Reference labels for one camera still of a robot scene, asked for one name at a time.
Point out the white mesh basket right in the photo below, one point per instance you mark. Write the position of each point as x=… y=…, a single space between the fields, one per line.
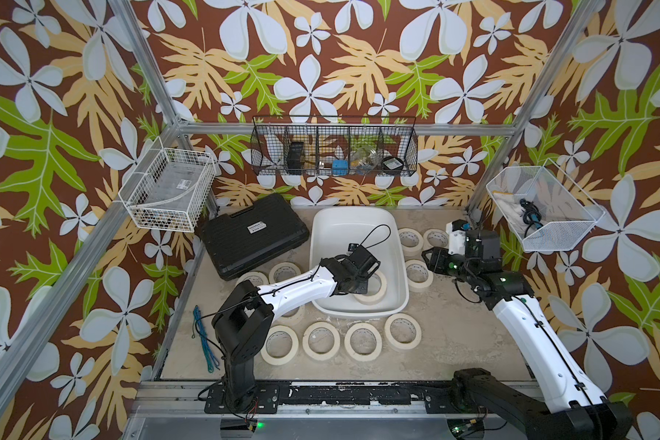
x=544 y=207

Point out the black square item in basket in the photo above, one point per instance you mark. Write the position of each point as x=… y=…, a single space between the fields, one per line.
x=392 y=165

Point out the masking tape roll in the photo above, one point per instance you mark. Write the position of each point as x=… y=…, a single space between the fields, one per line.
x=283 y=271
x=412 y=242
x=435 y=238
x=281 y=346
x=419 y=277
x=321 y=341
x=402 y=332
x=375 y=289
x=363 y=342
x=256 y=278
x=293 y=317

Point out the black box in basket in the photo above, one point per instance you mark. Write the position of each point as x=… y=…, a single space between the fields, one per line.
x=295 y=158

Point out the clear round container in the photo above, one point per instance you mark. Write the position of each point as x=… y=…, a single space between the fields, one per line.
x=364 y=160

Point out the black plastic tool case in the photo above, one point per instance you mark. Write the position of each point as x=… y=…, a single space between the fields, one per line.
x=240 y=242

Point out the blue box in basket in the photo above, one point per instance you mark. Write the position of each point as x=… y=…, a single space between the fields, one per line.
x=340 y=167

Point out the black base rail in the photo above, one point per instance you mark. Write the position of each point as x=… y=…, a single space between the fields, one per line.
x=437 y=397

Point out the white plastic storage tray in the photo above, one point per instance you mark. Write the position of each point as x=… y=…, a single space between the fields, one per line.
x=334 y=229

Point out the white wire basket left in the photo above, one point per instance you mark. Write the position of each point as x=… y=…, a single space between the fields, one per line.
x=168 y=188

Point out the black wire basket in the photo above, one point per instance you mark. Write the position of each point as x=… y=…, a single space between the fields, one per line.
x=329 y=139

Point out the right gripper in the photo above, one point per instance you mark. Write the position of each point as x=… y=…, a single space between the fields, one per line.
x=437 y=259

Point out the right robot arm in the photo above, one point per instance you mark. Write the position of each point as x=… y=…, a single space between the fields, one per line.
x=572 y=407

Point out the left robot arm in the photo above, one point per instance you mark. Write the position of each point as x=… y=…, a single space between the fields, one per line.
x=243 y=322

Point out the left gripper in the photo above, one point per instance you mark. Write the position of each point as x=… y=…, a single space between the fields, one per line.
x=363 y=287

